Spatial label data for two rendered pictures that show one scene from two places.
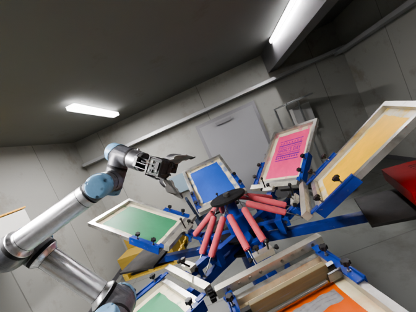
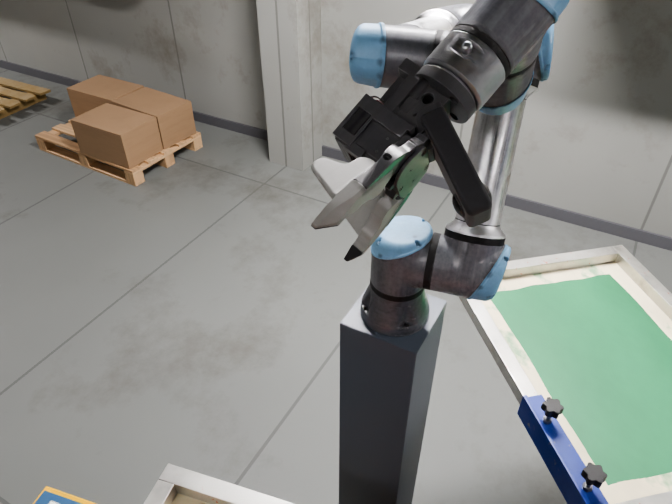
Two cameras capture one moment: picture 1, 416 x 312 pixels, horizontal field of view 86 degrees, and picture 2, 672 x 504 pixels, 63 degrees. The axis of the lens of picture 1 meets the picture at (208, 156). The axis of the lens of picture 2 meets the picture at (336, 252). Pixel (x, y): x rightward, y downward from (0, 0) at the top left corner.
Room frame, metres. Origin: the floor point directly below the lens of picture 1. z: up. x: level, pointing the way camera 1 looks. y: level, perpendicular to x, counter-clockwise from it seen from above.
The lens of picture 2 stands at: (0.95, -0.31, 2.06)
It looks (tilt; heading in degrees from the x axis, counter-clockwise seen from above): 39 degrees down; 114
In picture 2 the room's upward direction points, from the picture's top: straight up
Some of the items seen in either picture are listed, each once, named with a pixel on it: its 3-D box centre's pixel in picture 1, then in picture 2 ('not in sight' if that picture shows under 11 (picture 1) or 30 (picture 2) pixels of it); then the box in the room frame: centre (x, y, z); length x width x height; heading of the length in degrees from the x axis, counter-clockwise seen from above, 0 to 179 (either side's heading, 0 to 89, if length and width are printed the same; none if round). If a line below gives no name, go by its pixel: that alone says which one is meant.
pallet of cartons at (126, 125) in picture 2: not in sight; (115, 125); (-2.18, 2.58, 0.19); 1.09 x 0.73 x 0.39; 175
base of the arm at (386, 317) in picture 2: not in sight; (396, 295); (0.71, 0.54, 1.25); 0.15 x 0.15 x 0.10
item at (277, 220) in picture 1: (242, 231); not in sight; (1.84, -0.01, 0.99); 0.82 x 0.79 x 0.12; 6
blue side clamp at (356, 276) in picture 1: (338, 267); not in sight; (1.06, -0.37, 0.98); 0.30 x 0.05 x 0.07; 6
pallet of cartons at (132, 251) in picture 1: (151, 244); not in sight; (4.36, 1.73, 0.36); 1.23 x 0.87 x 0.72; 85
